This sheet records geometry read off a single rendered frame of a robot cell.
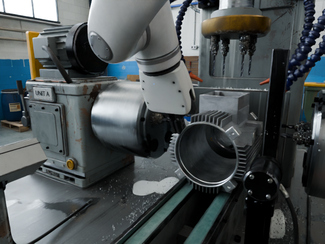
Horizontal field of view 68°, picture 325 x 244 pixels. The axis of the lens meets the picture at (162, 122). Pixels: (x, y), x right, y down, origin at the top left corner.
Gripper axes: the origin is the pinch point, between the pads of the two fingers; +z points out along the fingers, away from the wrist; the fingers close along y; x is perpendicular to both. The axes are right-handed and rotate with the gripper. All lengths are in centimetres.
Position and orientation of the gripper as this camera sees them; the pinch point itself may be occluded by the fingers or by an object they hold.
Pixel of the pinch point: (177, 123)
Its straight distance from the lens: 55.7
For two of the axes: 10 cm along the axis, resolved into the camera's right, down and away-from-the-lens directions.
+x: 4.4, -6.6, 6.1
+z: 2.5, 7.4, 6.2
